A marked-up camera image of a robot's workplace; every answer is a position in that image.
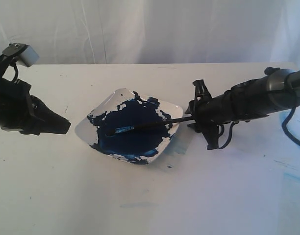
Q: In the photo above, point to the black paintbrush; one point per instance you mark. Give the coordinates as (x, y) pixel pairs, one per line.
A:
(145, 126)

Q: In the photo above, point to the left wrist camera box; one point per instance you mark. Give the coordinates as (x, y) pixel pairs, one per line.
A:
(22, 54)

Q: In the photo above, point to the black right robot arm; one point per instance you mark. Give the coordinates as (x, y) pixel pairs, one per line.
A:
(277, 91)

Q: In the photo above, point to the white paper sheet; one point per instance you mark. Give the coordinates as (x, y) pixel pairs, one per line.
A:
(220, 192)

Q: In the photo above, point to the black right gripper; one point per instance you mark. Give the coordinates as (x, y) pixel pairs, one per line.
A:
(219, 110)

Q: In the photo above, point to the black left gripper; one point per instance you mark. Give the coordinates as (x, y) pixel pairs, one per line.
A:
(18, 110)

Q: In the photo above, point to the white square paint dish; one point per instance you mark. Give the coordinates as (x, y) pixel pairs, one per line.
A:
(127, 108)

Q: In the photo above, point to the white backdrop curtain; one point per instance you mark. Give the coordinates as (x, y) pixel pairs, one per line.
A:
(154, 31)

